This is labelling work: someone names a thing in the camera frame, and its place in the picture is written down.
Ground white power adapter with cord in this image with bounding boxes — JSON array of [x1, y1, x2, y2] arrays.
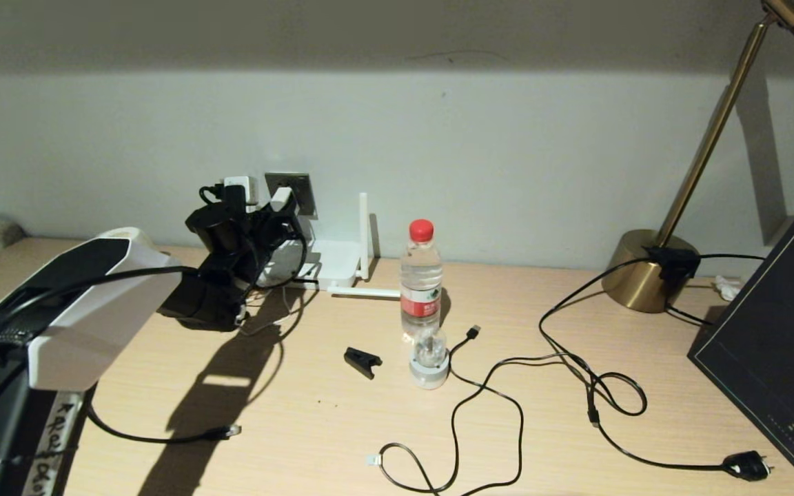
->
[[238, 286, 301, 338]]

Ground white router with antennas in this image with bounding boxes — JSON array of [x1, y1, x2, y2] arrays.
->
[[259, 193, 401, 298]]

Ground water bottle red cap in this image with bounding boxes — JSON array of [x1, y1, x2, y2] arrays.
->
[[400, 220, 444, 343]]

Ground small black clip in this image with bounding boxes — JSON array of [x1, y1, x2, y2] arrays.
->
[[343, 347, 383, 380]]

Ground glass dome on white base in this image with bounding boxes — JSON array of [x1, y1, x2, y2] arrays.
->
[[409, 326, 451, 391]]

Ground brass desk lamp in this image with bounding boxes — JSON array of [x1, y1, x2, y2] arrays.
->
[[602, 0, 794, 315]]

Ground black box on lamp base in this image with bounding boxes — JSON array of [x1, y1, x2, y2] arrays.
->
[[645, 247, 702, 293]]

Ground dark box with gold trim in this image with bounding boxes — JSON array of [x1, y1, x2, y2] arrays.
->
[[688, 215, 794, 496]]

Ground grey wall socket plate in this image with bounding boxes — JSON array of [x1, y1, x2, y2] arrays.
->
[[264, 172, 316, 218]]

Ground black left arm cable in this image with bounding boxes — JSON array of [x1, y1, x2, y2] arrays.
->
[[0, 183, 246, 414]]

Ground black ethernet cable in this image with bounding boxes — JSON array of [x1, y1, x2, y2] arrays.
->
[[85, 403, 243, 445]]

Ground black USB cable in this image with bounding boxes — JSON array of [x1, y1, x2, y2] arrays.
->
[[366, 325, 601, 496]]

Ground thin black cable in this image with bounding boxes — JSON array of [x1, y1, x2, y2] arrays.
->
[[666, 254, 766, 326]]

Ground black lamp power cord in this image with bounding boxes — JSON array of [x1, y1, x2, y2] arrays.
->
[[539, 258, 775, 482]]

